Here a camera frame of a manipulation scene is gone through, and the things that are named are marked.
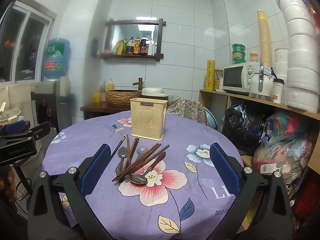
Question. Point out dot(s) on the white glass lid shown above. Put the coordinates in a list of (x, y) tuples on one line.
[(10, 115)]

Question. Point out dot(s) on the purple floral tablecloth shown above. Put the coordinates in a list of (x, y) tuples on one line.
[(200, 192)]

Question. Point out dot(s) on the tall stack of tan cups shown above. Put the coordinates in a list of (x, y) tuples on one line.
[(265, 37)]

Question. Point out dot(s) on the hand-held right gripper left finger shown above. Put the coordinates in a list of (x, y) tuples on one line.
[(96, 170)]

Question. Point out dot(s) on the shiny blue plastic bag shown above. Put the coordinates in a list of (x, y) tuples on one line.
[(241, 108)]

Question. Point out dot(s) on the white cup with black lid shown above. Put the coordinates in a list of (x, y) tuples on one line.
[(278, 92)]

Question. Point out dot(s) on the yellow roll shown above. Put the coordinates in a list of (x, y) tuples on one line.
[(210, 75)]

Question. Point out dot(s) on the purple label bottle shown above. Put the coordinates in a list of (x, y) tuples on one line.
[(130, 45)]

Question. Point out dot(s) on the green instant noodle bowl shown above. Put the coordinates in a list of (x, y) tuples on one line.
[(239, 58), (239, 47)]

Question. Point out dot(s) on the beige plastic utensil holder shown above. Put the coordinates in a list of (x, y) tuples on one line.
[(147, 125)]

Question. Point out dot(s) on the wooden framed mirror shelf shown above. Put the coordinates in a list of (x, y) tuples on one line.
[(130, 30)]

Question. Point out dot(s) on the wicker wash basin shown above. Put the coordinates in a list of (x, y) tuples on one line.
[(122, 98)]

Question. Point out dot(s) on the brown wooden chopstick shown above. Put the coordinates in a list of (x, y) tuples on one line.
[(133, 147), (128, 147), (150, 154), (160, 152), (147, 153)]

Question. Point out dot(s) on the white and brown rice cooker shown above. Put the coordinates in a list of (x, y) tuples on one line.
[(155, 91)]

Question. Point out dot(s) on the yellow packet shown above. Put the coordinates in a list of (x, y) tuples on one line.
[(118, 48)]

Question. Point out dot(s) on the red container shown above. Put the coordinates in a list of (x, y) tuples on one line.
[(306, 202)]

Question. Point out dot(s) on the green wall holder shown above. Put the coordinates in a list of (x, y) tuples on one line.
[(95, 46)]

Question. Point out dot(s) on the bronze faucet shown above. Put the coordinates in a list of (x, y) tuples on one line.
[(140, 82)]

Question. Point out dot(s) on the white microwave oven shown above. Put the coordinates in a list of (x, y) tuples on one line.
[(232, 77)]

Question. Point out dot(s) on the short stack of white cups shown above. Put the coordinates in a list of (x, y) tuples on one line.
[(65, 86)]

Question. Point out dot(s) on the white electric kettle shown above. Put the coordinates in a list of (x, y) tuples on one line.
[(260, 86)]

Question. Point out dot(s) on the beige cloth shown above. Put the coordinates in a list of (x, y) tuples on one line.
[(22, 100)]

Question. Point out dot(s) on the light wooden shelf unit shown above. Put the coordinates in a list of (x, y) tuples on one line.
[(212, 105)]

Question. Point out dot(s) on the amber oil bottle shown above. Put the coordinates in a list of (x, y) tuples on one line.
[(136, 45)]

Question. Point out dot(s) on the white bottle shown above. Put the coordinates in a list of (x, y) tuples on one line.
[(150, 48), (154, 50)]

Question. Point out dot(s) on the light blue basin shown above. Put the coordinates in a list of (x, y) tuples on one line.
[(212, 120)]

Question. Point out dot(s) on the dark sauce bottle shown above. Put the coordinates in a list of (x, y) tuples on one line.
[(143, 44)]

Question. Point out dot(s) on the patterned cloth cover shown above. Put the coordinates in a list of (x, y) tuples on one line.
[(187, 110)]

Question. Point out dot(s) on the jar with beige lid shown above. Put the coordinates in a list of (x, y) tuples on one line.
[(253, 57)]

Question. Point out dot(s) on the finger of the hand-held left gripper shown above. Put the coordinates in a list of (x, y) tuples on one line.
[(40, 131), (15, 127)]

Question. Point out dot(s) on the black plastic bag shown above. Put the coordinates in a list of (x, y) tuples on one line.
[(237, 130)]

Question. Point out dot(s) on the short stack of white bowls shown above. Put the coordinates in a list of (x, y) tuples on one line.
[(281, 60)]

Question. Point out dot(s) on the tall stack of white bowls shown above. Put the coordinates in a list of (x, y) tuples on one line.
[(300, 55)]

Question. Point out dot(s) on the small yellow box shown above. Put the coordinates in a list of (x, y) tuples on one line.
[(98, 97)]

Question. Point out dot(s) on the blue water jug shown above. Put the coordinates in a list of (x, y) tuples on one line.
[(56, 55)]

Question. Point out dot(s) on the yellow soap pump bottle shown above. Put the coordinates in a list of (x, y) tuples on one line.
[(110, 86)]

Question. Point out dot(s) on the pink soap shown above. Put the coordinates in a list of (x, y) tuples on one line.
[(106, 51)]

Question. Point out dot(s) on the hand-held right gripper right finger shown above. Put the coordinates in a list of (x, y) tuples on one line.
[(223, 165)]

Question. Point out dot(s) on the dark chopstick with gold tip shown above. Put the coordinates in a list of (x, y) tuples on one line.
[(117, 147)]

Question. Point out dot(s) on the glass jar of yellow grains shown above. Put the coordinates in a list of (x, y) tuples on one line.
[(218, 82)]

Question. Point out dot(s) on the yellow green bottle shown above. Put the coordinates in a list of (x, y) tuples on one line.
[(124, 47)]

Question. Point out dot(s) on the window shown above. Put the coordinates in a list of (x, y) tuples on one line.
[(22, 42)]

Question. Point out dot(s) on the water dispenser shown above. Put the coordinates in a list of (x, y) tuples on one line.
[(47, 105)]

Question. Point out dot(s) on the translucent grey plastic spoon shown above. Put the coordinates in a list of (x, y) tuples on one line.
[(142, 150)]

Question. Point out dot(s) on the clear bag with white tag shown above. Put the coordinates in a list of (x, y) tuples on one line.
[(282, 160)]

